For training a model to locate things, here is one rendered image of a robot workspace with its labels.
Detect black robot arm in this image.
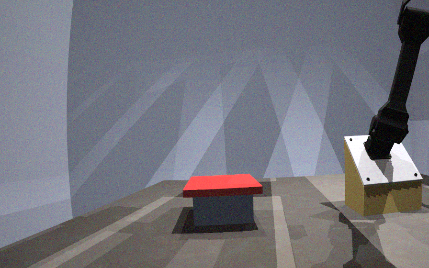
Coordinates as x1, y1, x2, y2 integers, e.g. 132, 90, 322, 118
363, 0, 429, 160

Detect red box lid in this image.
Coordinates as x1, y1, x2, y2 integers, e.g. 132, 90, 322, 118
182, 174, 263, 198

